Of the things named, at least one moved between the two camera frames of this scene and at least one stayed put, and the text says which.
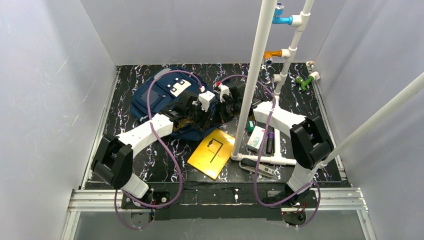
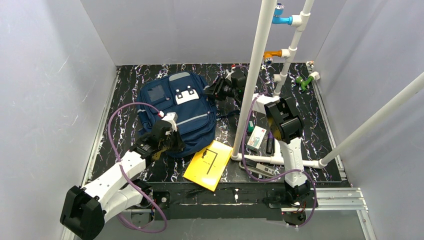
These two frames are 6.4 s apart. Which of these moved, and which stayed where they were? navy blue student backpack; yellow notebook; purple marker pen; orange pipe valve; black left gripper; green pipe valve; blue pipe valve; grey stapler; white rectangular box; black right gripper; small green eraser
Moved: navy blue student backpack; black left gripper; black right gripper; yellow notebook
Stayed: purple marker pen; orange pipe valve; white rectangular box; small green eraser; grey stapler; blue pipe valve; green pipe valve
